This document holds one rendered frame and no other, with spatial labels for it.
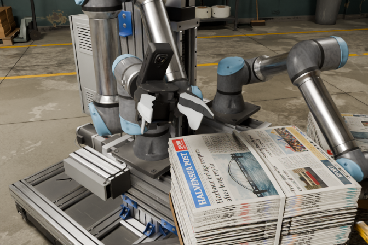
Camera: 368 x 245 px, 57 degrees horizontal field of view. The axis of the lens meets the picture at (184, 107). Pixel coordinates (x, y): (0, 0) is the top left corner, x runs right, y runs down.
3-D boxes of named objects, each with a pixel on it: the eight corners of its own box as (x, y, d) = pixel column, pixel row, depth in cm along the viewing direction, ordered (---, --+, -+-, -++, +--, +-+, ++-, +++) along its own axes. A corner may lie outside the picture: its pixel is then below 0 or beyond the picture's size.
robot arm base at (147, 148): (124, 150, 124) (122, 127, 120) (153, 135, 135) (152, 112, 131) (153, 165, 116) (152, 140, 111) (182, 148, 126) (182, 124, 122)
